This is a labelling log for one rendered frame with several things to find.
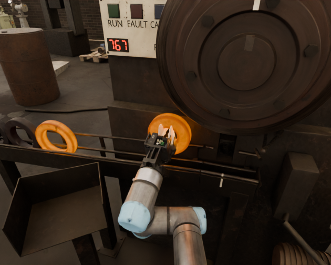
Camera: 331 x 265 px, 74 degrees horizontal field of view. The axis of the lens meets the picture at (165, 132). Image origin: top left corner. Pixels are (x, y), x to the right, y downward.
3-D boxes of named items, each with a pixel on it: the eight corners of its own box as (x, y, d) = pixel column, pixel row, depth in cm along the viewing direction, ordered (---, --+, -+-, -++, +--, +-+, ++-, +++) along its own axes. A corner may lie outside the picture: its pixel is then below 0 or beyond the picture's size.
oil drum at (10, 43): (37, 88, 345) (17, 26, 298) (69, 92, 331) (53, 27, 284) (4, 103, 297) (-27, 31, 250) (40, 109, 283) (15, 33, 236)
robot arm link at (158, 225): (166, 240, 65) (167, 227, 57) (128, 240, 65) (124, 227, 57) (166, 214, 70) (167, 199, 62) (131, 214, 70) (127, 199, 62)
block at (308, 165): (268, 196, 88) (286, 148, 75) (290, 201, 86) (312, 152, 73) (271, 218, 79) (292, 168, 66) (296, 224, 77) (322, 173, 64)
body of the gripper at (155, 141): (173, 133, 66) (161, 165, 58) (174, 151, 72) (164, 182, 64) (148, 130, 68) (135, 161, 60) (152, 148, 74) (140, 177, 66)
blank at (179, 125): (147, 112, 78) (144, 115, 75) (190, 112, 74) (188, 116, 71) (153, 149, 85) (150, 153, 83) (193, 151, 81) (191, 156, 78)
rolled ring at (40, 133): (27, 126, 94) (32, 123, 97) (49, 160, 103) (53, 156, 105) (60, 120, 88) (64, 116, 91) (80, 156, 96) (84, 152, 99)
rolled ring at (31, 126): (28, 120, 93) (33, 116, 96) (-3, 119, 99) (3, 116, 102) (44, 155, 103) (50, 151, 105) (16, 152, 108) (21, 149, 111)
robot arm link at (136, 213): (118, 229, 57) (112, 216, 50) (133, 191, 64) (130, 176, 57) (147, 237, 55) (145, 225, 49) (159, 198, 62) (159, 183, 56)
